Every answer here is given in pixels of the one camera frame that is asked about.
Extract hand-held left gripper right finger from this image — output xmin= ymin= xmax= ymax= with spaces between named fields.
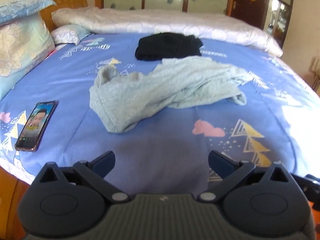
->
xmin=197 ymin=150 xmax=295 ymax=203

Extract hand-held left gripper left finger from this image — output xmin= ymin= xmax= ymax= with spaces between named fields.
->
xmin=37 ymin=151 xmax=130 ymax=203

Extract light grey pants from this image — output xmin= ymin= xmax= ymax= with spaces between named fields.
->
xmin=89 ymin=56 xmax=253 ymax=133

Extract smartphone in clear case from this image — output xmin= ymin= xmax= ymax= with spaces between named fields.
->
xmin=14 ymin=100 xmax=59 ymax=152

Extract blue printed bed sheet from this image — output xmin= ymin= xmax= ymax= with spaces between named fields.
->
xmin=0 ymin=32 xmax=320 ymax=188

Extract black folded garment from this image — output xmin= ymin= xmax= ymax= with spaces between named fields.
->
xmin=135 ymin=32 xmax=203 ymax=61

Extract small white patterned pillow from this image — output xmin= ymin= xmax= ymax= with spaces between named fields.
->
xmin=50 ymin=24 xmax=91 ymax=46

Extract large floral pillow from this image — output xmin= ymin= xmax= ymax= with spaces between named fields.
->
xmin=0 ymin=12 xmax=56 ymax=101

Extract white quilt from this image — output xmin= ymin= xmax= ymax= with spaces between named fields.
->
xmin=51 ymin=7 xmax=284 ymax=57

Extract dark wooden door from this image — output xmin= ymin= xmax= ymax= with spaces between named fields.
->
xmin=226 ymin=0 xmax=272 ymax=30

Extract wooden bed headboard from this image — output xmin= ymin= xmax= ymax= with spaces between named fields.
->
xmin=40 ymin=0 xmax=90 ymax=33

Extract blue patterned pillow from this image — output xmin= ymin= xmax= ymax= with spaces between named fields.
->
xmin=0 ymin=0 xmax=57 ymax=27

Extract wall socket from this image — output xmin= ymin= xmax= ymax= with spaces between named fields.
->
xmin=309 ymin=57 xmax=320 ymax=73

